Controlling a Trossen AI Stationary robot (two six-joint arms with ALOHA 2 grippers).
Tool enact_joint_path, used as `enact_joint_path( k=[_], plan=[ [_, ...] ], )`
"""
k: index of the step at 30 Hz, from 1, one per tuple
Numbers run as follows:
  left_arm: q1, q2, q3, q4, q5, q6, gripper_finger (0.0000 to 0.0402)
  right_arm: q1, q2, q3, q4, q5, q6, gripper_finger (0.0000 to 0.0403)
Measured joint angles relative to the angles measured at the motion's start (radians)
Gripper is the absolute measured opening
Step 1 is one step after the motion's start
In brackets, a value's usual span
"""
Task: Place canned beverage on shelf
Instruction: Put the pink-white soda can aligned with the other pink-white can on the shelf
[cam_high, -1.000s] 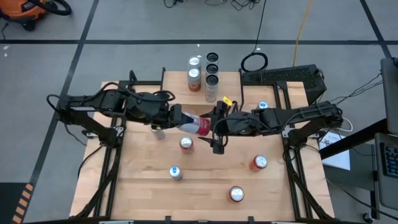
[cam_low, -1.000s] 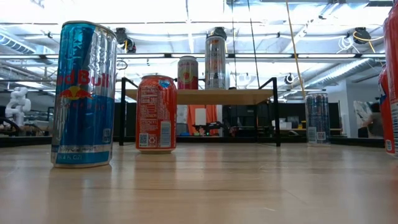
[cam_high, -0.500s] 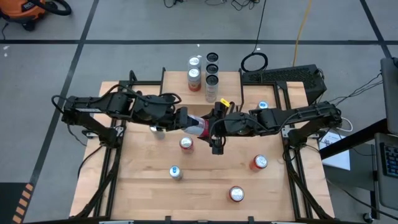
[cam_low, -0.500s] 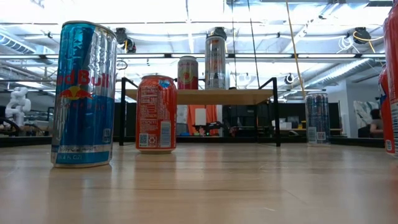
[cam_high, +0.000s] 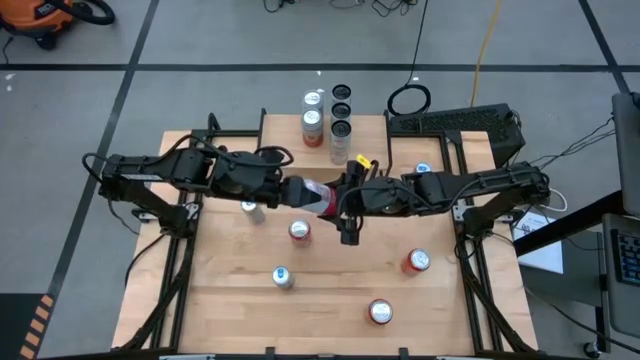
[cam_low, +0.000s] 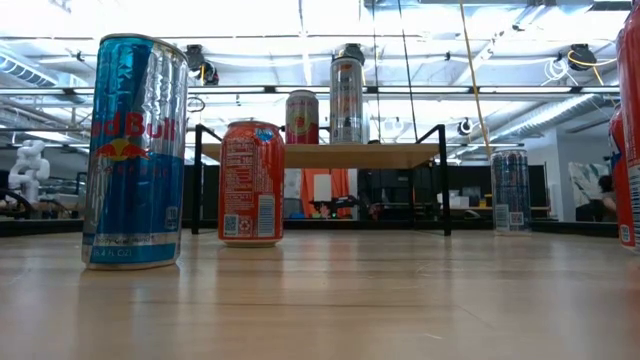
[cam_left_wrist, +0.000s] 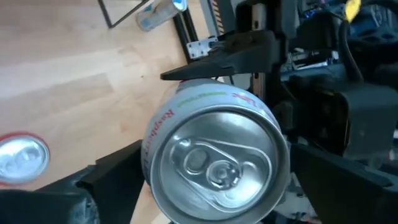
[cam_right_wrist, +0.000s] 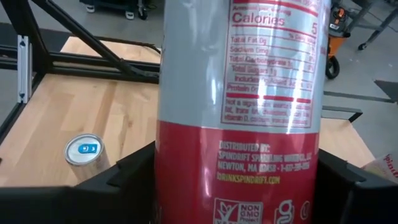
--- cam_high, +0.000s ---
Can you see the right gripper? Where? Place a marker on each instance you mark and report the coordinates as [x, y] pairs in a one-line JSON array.
[[380, 197]]

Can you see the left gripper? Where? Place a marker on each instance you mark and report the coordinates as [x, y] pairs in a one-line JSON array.
[[250, 177]]

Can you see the tall silver can black lid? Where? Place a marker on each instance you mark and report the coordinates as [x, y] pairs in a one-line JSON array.
[[341, 110], [341, 92], [340, 147]]

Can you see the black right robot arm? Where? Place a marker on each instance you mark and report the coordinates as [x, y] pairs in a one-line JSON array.
[[480, 182]]

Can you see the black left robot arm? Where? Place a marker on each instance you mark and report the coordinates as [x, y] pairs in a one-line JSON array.
[[150, 167]]

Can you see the wooden shelf black metal legs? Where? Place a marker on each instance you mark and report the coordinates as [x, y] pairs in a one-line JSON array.
[[370, 140]]

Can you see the red-orange Fanta can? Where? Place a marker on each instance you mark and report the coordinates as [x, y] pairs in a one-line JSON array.
[[300, 230], [417, 260]]

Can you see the slim silver can blue tab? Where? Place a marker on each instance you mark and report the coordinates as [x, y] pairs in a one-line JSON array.
[[255, 215]]

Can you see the yellow tag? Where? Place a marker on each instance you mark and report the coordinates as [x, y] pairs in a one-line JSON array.
[[363, 161]]

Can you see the blue silver Red Bull can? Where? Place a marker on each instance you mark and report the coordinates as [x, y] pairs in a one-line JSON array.
[[282, 276]]

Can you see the black perforated computer case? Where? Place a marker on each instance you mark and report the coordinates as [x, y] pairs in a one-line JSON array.
[[470, 125]]

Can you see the white paper sheet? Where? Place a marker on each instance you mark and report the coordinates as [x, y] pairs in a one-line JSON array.
[[545, 255]]

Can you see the black desk beam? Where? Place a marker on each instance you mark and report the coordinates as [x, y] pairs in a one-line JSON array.
[[565, 227]]

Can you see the black caster wheel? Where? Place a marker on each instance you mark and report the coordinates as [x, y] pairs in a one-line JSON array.
[[591, 348]]

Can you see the grey monitor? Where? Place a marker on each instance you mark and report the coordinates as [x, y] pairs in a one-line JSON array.
[[629, 150]]

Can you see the grey laptop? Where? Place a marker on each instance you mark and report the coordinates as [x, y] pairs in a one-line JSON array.
[[625, 300]]

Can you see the black mat orange stripes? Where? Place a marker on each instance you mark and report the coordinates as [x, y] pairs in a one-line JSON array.
[[15, 330]]

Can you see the orange shop vacuum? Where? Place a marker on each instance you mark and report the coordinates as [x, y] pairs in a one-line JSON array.
[[30, 12]]

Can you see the black aluminium table frame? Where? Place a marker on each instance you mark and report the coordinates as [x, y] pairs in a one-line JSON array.
[[235, 134]]

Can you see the silver corner bracket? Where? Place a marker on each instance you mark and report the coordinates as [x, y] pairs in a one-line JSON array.
[[459, 211], [191, 210]]

